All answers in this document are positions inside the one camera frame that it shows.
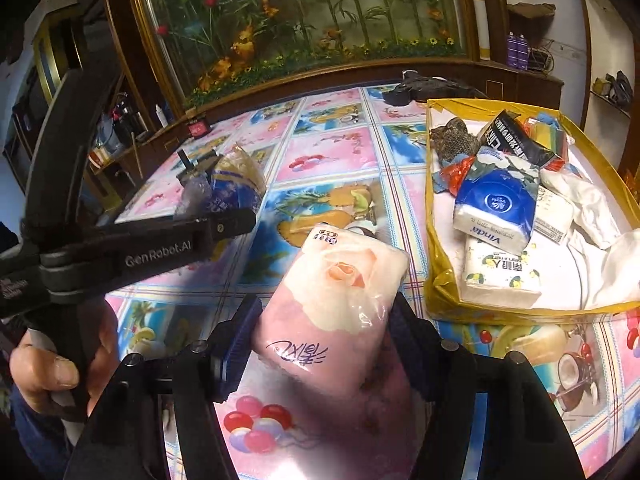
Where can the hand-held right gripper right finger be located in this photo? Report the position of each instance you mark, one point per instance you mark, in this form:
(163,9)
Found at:
(410,350)

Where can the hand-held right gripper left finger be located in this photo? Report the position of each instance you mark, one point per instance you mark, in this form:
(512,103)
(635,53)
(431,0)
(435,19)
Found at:
(240,345)

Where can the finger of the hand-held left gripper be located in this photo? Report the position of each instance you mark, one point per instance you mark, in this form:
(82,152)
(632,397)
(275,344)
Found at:
(230,225)

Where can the blue white plastic bag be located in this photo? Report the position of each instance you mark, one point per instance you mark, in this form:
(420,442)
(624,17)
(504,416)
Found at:
(235,185)

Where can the yellow cardboard box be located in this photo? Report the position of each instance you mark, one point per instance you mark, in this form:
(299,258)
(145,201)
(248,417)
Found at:
(440,305)

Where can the pink rose tissue pack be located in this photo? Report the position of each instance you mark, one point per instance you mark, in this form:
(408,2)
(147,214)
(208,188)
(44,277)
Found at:
(335,310)

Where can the lemon print tissue pack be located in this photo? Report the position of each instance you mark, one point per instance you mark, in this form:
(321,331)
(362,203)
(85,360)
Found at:
(500,275)

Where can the person's left hand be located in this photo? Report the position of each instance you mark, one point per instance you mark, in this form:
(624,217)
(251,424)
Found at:
(45,370)

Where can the small red jar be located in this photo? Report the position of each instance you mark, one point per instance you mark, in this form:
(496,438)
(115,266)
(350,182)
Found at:
(198,127)

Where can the printed plastic tablecloth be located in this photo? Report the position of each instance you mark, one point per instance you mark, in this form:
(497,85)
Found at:
(320,170)

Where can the white bottle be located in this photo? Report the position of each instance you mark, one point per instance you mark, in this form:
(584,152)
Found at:
(161,116)

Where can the cluttered wooden shelf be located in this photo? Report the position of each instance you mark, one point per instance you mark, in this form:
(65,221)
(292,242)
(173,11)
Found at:
(115,130)

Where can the blue white tissue pack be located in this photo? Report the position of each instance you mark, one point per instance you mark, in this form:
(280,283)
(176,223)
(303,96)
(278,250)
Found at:
(492,205)

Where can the small red plastic bag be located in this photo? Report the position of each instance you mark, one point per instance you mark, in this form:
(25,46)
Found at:
(452,175)

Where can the beige tissue pack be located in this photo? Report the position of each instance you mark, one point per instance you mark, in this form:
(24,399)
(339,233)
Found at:
(554,215)

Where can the glass flower display case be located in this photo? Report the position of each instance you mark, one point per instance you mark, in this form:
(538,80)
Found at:
(300,25)

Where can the white cloth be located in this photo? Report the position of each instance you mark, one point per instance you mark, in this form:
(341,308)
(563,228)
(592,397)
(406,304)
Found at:
(600,255)

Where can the brown woven bundle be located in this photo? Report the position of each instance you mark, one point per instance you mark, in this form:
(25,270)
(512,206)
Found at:
(452,140)

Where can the black tissue pack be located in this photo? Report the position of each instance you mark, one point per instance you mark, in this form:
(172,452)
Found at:
(515,140)

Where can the pack of coloured cloths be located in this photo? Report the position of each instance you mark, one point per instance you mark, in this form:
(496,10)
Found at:
(547,132)

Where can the wooden cabinet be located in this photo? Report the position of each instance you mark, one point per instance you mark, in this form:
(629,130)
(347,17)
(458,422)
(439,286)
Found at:
(520,90)

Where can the black bag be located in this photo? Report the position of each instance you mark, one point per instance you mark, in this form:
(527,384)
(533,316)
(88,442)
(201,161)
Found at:
(615,89)

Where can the brown corner shelf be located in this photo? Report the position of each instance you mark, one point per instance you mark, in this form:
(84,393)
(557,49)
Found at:
(531,10)

